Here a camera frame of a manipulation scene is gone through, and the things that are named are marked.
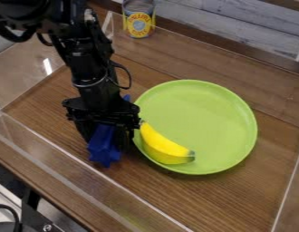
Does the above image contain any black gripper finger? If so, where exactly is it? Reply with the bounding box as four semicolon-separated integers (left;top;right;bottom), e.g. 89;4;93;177
74;121;95;142
113;126;133;152

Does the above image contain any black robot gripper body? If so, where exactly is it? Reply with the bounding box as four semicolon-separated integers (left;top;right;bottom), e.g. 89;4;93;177
62;97;139;130

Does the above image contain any blue cross-shaped block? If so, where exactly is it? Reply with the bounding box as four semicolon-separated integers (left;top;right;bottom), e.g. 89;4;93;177
86;93;133;169

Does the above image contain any yellow toy banana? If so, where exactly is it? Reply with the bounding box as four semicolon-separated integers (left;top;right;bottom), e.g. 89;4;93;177
139;121;195;165

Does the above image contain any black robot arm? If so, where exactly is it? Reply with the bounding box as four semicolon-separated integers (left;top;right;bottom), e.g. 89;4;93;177
0;0;139;150

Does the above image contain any green round plate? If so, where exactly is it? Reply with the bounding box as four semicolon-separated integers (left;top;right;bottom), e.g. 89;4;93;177
135;80;257;175

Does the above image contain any yellow labelled tin can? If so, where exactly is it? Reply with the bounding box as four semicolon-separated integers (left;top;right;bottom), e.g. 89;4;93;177
122;0;155;39

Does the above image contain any black table frame bracket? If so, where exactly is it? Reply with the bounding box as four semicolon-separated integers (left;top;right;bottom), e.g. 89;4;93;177
19;189;63;232

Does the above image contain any black cable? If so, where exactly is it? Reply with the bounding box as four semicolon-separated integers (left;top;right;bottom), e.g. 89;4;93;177
0;203;22;232

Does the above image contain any clear acrylic tray wall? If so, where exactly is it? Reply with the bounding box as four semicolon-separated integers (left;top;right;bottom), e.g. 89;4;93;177
0;12;299;232

